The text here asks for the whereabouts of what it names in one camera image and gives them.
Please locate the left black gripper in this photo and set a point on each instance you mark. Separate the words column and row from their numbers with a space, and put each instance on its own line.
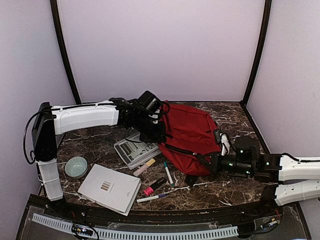
column 159, row 136

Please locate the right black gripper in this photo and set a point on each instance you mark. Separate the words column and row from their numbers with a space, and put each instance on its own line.
column 215, row 163

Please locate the red student backpack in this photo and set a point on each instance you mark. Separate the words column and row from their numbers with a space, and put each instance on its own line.
column 190, row 141

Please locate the white notebook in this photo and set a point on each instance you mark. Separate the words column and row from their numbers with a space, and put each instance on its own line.
column 111, row 189

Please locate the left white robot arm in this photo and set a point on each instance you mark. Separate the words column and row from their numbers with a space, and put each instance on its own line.
column 50, row 121

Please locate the grey interior magazine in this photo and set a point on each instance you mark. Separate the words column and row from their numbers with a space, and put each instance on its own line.
column 134, row 152

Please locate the pastel pink yellow highlighter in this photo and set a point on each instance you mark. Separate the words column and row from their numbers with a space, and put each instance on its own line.
column 144, row 167

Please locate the teal capped white marker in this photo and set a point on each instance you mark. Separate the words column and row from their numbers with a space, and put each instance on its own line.
column 168, row 174

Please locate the black pink highlighter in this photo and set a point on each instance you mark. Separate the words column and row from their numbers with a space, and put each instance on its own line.
column 154, row 186

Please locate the purple capped white marker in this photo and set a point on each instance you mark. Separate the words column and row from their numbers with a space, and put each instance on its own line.
column 146, row 199

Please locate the light green bowl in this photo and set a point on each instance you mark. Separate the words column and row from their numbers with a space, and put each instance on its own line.
column 76, row 167

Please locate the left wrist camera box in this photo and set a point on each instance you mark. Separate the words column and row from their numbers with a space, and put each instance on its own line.
column 149, row 101

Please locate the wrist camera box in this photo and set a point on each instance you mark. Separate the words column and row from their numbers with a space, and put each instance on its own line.
column 149, row 101
column 245, row 145

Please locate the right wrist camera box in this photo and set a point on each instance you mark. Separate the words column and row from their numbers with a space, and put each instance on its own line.
column 245, row 145

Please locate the black front table rail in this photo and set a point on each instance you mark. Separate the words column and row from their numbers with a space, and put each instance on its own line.
column 237, row 215

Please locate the white slotted cable duct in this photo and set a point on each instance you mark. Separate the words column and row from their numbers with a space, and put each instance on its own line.
column 121, row 231

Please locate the left black frame post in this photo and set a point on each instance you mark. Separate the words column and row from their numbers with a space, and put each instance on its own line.
column 63, row 51

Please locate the black frame post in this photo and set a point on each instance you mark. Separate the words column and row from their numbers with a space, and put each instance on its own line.
column 258, row 53
column 63, row 51

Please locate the right black frame post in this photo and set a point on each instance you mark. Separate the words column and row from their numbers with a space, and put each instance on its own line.
column 258, row 53

